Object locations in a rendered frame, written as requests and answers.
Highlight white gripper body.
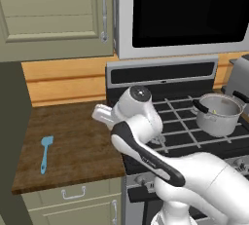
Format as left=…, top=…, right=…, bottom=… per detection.
left=91, top=103, right=115, bottom=128

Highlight light blue spatula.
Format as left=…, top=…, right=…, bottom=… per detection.
left=40, top=134, right=54, bottom=175

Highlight silver stove knob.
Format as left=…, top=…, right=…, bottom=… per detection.
left=234, top=157, right=248, bottom=169
left=134, top=173, right=149, bottom=186

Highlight black and silver stove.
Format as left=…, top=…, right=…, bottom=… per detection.
left=105, top=55, right=249, bottom=225

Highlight dark olive tall cabinet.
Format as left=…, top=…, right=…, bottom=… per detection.
left=0, top=60, right=34, bottom=225

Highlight olive green drawer front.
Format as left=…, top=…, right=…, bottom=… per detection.
left=20, top=177, right=124, bottom=211

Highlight olive green low cupboard door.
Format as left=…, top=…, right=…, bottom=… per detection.
left=28, top=195, right=124, bottom=225

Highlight silver microwave with black door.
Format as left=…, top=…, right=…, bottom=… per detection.
left=113, top=0, right=249, bottom=60

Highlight grey toaster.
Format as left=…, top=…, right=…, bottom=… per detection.
left=221, top=53, right=249, bottom=107

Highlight silver drawer handle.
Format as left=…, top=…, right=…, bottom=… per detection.
left=60, top=185, right=88, bottom=201

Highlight silver low cupboard handle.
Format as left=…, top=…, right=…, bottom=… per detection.
left=111, top=199, right=119, bottom=225

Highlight silver cupboard door handle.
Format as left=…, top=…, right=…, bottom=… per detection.
left=97, top=0, right=110, bottom=44

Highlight silver pot with black handles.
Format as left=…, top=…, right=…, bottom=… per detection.
left=192, top=90, right=249, bottom=138

